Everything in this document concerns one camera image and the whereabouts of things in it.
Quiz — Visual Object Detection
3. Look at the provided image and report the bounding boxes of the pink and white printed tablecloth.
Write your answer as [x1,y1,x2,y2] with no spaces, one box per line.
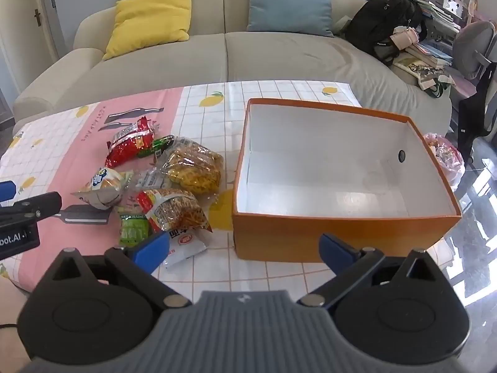
[0,81,453,293]

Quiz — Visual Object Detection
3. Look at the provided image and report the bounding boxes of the black backpack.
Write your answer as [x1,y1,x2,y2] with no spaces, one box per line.
[345,0,428,65]

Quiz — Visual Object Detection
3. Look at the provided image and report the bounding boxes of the light green snack packet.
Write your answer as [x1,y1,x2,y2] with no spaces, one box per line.
[118,212,152,247]

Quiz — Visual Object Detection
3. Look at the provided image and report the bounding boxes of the light blue cushion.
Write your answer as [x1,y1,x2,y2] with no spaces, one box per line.
[246,0,335,39]

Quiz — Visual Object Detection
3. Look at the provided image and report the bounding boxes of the clear bag of yellow crisps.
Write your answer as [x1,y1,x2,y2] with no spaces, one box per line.
[161,138,224,195]

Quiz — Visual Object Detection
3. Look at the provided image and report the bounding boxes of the beige sofa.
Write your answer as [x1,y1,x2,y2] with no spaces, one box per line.
[13,0,453,136]

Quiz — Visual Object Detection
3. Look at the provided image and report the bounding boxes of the pink trash bin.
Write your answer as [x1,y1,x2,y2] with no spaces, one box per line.
[423,132,466,193]

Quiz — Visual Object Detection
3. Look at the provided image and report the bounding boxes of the orange cardboard box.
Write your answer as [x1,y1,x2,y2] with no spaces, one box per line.
[232,98,463,265]

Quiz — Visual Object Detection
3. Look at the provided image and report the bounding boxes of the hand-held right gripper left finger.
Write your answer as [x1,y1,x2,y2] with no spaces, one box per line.
[37,232,194,311]

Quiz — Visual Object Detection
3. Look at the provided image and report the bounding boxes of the pink pouch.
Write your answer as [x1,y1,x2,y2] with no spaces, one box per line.
[390,25,420,51]

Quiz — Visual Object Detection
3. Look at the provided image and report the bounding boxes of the cluttered desk shelf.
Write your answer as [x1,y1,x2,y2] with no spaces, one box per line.
[357,0,467,43]

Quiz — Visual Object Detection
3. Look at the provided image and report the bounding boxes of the yellow cushion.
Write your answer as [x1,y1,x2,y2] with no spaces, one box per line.
[102,0,194,62]

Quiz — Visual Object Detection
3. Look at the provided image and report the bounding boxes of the white door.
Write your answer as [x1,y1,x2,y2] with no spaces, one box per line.
[0,0,59,125]

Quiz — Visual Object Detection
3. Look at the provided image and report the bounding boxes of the black garment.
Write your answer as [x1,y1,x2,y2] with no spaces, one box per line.
[456,62,497,164]

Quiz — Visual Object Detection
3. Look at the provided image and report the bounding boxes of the red snack packet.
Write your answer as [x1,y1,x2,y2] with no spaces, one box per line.
[105,118,156,169]

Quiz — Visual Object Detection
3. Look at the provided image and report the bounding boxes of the green foil snack stick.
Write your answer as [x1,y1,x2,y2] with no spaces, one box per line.
[137,135,175,159]

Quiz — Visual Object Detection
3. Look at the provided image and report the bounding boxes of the grey office chair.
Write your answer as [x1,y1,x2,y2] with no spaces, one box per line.
[452,19,497,86]

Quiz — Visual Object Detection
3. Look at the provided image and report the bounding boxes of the printed tote bag green straps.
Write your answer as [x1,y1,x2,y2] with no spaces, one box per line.
[392,54,457,99]

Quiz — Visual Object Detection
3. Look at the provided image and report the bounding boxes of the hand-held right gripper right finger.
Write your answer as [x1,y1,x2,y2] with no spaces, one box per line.
[297,233,454,309]

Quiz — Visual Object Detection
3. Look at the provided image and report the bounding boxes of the stack of books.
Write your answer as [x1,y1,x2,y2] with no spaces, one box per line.
[404,39,455,71]

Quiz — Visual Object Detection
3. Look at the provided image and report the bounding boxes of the red and yellow noodle bag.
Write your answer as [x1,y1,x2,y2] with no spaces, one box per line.
[136,188,213,234]

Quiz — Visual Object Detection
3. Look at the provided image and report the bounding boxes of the white orange snack packet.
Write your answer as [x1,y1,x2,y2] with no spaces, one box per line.
[70,167,135,210]

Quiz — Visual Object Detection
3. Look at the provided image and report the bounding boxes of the clear packet of white balls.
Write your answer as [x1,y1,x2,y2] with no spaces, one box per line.
[130,166,173,192]

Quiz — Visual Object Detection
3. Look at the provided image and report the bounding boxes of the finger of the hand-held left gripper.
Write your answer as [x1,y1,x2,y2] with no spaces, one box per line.
[0,181,17,204]
[0,192,62,227]

